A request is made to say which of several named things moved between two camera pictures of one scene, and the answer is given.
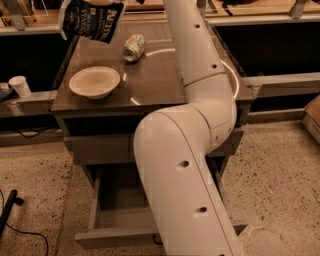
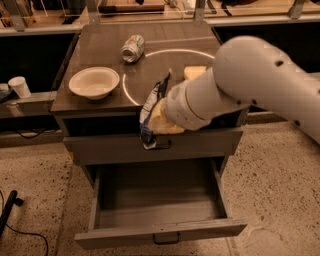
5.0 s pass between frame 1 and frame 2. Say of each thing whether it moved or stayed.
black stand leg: stayed
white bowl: stayed
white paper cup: stayed
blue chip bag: moved
